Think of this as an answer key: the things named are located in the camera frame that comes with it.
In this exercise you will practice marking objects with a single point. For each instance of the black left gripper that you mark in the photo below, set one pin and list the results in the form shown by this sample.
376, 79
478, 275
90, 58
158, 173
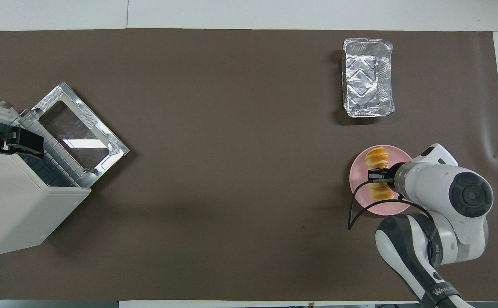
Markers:
4, 141

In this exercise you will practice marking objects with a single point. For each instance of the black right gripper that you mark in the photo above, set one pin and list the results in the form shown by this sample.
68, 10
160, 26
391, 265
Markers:
392, 173

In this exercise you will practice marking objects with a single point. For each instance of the spiral horn bread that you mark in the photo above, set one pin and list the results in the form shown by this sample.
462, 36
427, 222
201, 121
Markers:
377, 156

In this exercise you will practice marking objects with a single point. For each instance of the aluminium foil tray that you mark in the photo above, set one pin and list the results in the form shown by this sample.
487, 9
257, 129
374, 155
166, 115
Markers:
366, 81

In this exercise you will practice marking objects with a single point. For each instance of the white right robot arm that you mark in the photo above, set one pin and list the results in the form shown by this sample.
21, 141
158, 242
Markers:
445, 192

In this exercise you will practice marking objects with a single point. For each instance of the white toaster oven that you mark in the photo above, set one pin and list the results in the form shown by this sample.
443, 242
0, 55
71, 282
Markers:
13, 205

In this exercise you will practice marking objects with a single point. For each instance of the glass oven door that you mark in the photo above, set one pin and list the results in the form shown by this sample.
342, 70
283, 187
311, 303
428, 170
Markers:
82, 132

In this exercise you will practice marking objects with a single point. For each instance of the pink round plate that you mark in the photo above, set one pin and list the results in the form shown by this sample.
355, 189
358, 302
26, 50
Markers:
360, 171

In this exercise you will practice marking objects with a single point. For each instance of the brown table mat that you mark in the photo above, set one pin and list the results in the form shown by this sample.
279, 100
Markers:
231, 192

